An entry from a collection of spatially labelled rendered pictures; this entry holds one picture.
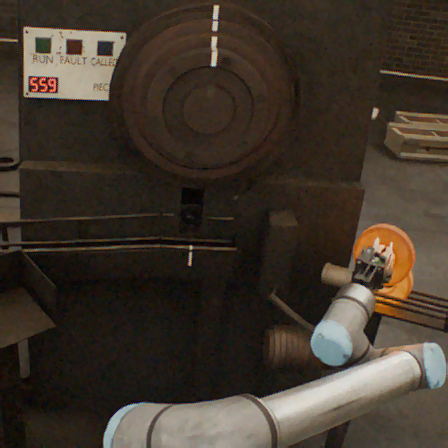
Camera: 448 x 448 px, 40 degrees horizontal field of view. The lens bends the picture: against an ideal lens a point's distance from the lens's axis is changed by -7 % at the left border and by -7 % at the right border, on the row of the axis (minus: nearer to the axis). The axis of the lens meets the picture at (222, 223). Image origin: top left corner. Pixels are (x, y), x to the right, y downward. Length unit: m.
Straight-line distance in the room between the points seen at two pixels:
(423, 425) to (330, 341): 1.16
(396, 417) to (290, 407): 1.44
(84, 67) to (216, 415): 1.05
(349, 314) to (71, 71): 0.92
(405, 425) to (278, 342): 0.80
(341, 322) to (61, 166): 0.87
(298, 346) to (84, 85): 0.89
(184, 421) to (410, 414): 1.61
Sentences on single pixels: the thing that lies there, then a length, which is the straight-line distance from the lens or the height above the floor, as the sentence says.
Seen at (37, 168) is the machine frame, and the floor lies 0.87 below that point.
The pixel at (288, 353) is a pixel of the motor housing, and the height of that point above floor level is 0.49.
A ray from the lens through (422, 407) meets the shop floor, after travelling 2.48.
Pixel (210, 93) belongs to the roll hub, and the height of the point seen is 1.16.
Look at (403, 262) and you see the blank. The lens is 1.57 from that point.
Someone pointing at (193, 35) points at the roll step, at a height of 1.28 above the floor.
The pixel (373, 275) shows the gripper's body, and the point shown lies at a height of 0.86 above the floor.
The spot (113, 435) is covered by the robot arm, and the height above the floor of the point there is 0.82.
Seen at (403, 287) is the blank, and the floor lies 0.71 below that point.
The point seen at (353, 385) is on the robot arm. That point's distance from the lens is 1.10.
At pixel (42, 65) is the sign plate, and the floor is 1.15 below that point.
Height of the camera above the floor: 1.53
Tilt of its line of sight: 26 degrees down
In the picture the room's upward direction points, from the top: 7 degrees clockwise
